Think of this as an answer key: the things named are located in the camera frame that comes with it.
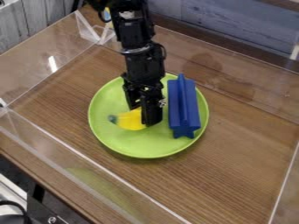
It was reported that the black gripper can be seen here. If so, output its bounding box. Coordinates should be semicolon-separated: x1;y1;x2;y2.
121;42;165;126

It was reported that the yellow toy banana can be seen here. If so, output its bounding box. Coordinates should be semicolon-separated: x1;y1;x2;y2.
107;108;145;130

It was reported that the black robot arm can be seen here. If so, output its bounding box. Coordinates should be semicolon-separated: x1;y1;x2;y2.
88;0;165;126

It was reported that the green round plate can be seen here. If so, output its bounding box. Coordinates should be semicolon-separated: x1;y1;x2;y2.
88;73;210;158

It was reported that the blue star-shaped block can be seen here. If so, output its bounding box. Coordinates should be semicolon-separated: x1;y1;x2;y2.
167;73;202;138

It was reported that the black device with knob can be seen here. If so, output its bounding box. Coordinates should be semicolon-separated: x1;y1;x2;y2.
27;192;91;224

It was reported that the clear acrylic enclosure wall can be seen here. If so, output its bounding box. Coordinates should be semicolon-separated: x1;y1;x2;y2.
0;9;299;224

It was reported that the black cable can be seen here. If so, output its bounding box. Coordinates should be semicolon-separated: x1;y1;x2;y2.
0;202;32;224

